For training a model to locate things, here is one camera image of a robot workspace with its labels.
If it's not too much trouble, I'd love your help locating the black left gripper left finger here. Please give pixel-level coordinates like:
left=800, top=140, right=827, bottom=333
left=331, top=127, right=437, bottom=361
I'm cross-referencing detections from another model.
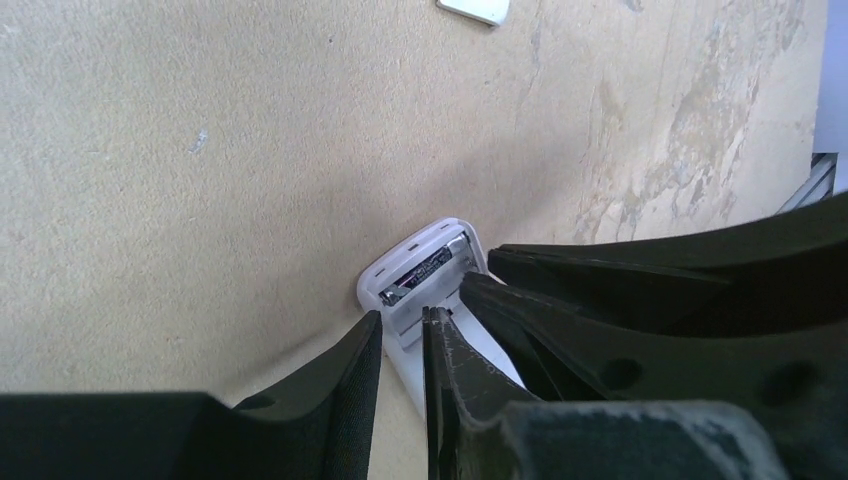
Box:
left=1, top=311, right=382, bottom=479

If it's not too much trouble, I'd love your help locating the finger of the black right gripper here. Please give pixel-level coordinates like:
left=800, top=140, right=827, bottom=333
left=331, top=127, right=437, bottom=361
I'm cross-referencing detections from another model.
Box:
left=460, top=274, right=847, bottom=479
left=488, top=194, right=847, bottom=337

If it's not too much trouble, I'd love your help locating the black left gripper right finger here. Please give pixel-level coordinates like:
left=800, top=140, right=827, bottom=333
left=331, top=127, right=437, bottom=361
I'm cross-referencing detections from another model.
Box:
left=422, top=307, right=789, bottom=479

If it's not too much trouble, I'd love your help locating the white remote control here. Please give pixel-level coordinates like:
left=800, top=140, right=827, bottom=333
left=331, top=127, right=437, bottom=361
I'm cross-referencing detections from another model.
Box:
left=357, top=217, right=524, bottom=416

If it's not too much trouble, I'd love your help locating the black AAA battery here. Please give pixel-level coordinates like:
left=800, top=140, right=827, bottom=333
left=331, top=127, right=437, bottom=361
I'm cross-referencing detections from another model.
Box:
left=379, top=233, right=477, bottom=307

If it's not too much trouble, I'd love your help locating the white battery cover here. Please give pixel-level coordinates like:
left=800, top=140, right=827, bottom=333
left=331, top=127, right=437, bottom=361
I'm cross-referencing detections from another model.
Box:
left=436, top=0, right=511, bottom=27

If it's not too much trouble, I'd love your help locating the aluminium frame rail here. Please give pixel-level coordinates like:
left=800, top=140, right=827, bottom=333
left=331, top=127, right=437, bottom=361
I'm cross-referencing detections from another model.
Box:
left=777, top=153, right=838, bottom=214

